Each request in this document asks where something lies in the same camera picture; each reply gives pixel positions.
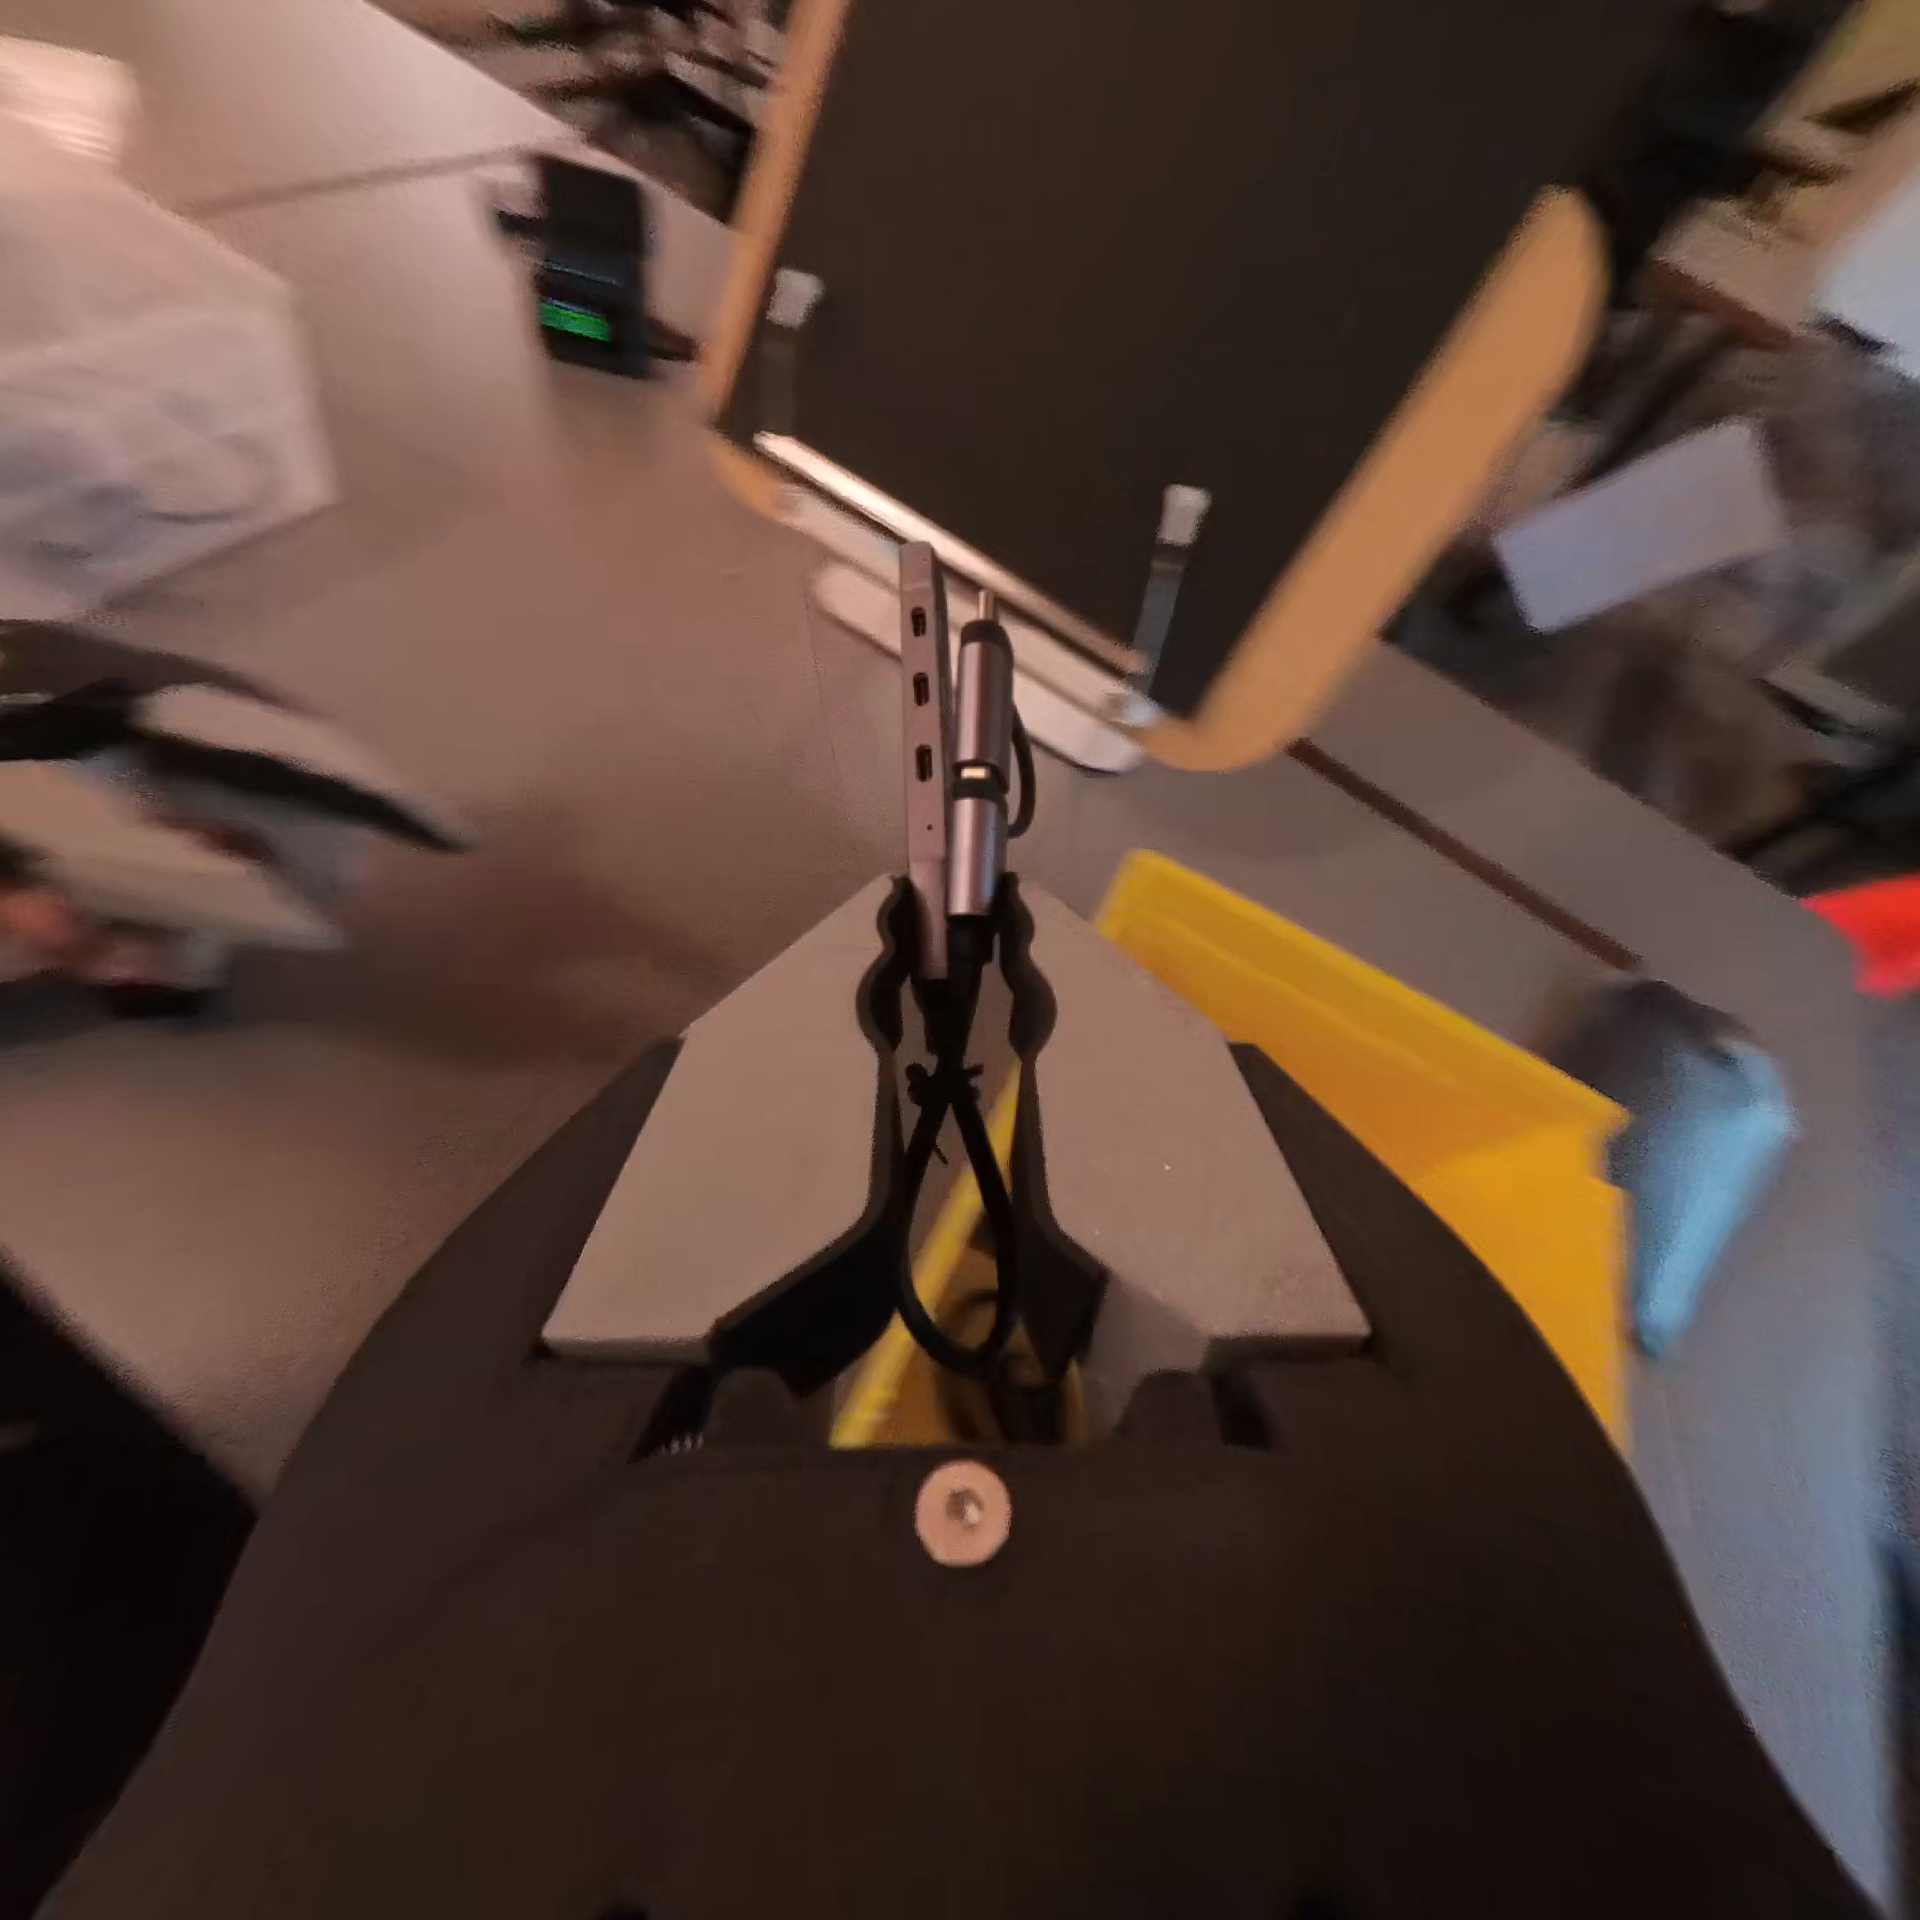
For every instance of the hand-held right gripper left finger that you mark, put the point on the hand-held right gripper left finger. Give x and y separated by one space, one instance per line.
720 1185

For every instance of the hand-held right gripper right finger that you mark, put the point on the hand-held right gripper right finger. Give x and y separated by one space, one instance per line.
1184 1185

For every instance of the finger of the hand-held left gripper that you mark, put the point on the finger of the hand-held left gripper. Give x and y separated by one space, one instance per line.
269 750
134 863

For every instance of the white box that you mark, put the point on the white box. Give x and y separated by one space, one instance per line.
1634 525

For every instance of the clear plastic bin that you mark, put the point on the clear plastic bin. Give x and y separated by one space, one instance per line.
149 420

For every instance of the black charger with green display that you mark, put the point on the black charger with green display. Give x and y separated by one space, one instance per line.
592 226

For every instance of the pale blue flat object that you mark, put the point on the pale blue flat object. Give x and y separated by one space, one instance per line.
1694 1141

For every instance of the grey usb hub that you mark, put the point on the grey usb hub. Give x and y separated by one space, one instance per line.
922 750

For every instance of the yellow plastic bin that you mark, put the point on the yellow plastic bin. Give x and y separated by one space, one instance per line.
1349 1096

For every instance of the black board with wooden edge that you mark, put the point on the black board with wooden edge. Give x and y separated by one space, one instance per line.
1124 300

